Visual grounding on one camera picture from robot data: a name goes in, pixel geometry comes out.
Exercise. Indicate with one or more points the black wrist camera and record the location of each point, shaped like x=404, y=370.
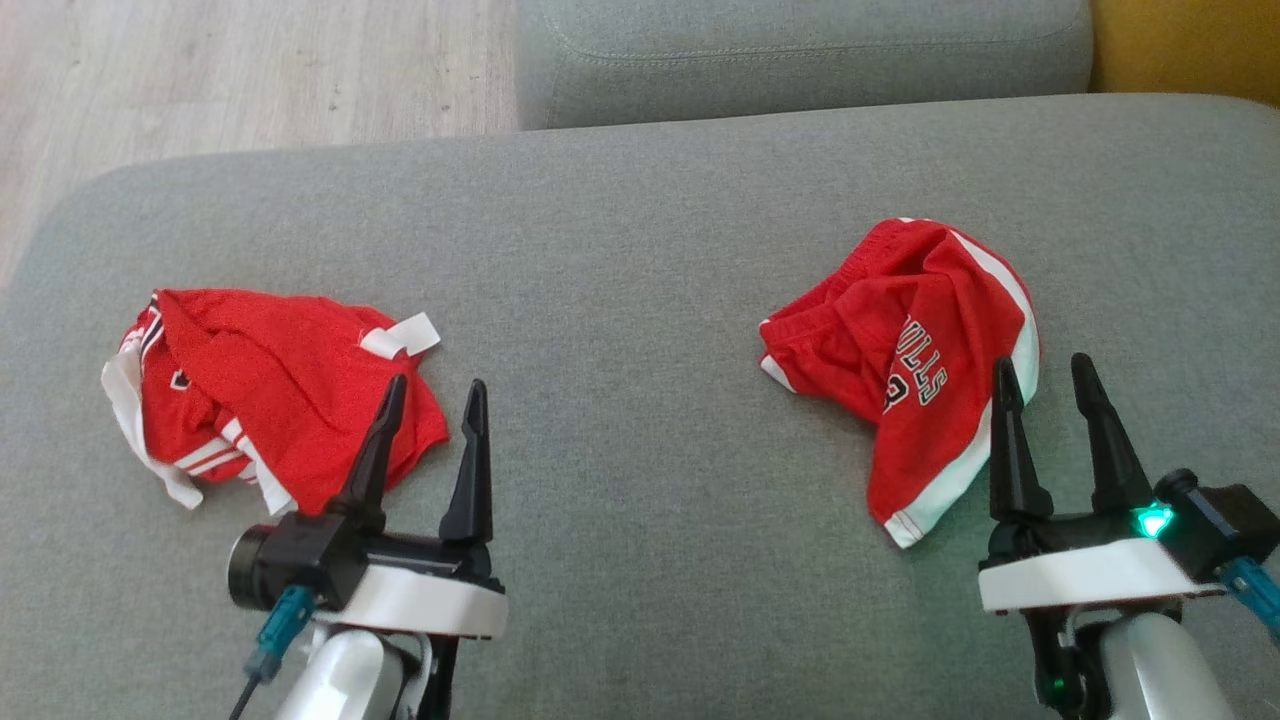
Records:
x=300, y=560
x=1225, y=520

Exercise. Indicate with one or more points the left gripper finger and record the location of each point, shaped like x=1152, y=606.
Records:
x=375, y=465
x=472, y=490

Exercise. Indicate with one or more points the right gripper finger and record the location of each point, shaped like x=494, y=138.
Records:
x=1015, y=460
x=1112, y=450

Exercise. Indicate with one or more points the red white basketball shorts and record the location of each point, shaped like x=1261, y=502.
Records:
x=920, y=330

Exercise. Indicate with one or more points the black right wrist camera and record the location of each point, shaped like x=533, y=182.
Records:
x=1225, y=520

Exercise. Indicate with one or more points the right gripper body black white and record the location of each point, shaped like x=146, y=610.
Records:
x=1080, y=575

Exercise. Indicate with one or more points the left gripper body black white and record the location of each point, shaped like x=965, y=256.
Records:
x=440, y=595

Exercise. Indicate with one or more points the grey sofa cushion block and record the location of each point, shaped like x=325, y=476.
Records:
x=800, y=60

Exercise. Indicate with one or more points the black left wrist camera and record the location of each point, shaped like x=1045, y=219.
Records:
x=300, y=560

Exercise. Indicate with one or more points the red white basketball jersey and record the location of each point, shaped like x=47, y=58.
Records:
x=280, y=380

